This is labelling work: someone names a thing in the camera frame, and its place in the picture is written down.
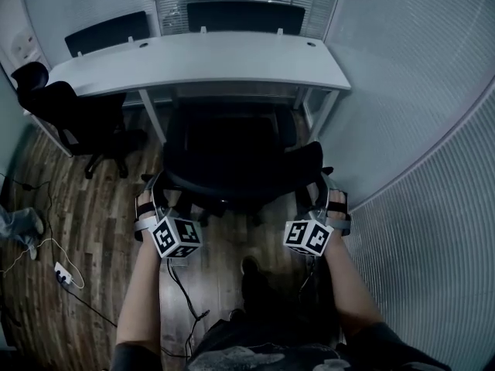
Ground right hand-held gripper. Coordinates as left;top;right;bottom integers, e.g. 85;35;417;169
283;166;352;257

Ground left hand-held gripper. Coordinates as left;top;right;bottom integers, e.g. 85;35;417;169
133;170;203;260

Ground black mesh office chair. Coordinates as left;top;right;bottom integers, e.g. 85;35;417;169
141;102;334;227

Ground person's left forearm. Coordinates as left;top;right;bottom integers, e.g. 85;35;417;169
115;237;163;349

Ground person's right forearm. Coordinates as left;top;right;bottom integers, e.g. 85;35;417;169
323;233;384;338

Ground black office chair with headrest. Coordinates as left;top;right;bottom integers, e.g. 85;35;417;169
10;61;148;180

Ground person's left hand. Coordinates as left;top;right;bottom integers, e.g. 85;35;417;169
135;190;156;223

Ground person's right hand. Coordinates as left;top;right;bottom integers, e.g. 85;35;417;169
328;189;351;218

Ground person's black shoe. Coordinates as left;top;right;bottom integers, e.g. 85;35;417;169
240;256;268;282

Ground side partition window blinds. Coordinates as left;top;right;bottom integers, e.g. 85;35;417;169
324;0;495;371

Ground person's dark trousers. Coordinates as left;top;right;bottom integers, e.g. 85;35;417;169
239;272;342;348

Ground white power strip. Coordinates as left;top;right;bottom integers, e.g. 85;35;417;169
53;261;74;285

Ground white desk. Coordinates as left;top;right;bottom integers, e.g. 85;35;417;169
29;32;352;158

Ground black desk divider panel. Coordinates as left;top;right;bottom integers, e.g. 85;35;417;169
64;11;151;58
186;1;306;36

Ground person's dark printed shirt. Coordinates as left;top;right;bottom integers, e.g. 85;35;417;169
114;321;453;371

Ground white water dispenser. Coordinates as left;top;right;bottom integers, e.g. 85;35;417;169
9;32;43;67

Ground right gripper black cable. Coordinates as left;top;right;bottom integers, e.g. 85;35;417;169
297;253;322;305

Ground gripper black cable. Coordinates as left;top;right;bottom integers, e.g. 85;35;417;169
166;258;212;359
297;253;322;305

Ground thin black floor cable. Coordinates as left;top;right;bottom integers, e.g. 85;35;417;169
0;172;57;264

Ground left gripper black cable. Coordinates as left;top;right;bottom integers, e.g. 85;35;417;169
166;258;212;359

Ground white cable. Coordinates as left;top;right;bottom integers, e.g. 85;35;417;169
0;237;85;290

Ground black power strip cable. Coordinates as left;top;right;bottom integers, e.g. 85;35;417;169
57;279;119;328

